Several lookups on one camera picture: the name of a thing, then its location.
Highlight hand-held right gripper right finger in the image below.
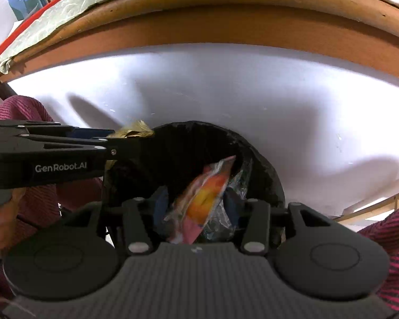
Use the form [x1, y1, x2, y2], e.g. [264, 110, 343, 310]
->
[225, 191, 333, 256]

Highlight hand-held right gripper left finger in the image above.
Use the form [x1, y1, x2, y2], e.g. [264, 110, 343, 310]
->
[64, 186, 169, 256]

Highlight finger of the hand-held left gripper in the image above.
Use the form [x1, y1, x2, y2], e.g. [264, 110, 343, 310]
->
[7, 136, 118, 159]
[0, 120, 115, 153]

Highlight pink candy packet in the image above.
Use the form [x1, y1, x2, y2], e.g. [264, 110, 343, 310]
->
[163, 154, 236, 245]

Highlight black lined trash bin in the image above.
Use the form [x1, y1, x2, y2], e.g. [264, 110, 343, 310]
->
[101, 120, 286, 250]

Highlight small yellow-green foil wrapper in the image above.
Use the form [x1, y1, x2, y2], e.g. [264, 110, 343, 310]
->
[103, 120, 154, 173]

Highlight person's left hand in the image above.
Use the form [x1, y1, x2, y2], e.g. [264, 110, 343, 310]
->
[0, 189, 24, 250]

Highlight light wooden slat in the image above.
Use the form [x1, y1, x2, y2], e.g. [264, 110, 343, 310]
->
[332, 186, 399, 226]

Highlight pink striped pants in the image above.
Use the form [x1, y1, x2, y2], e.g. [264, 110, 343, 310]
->
[0, 95, 399, 311]

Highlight red bed rail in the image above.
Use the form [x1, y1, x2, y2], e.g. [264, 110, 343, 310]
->
[0, 0, 90, 69]

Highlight wooden bed frame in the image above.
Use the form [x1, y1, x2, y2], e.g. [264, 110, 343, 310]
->
[0, 0, 399, 83]

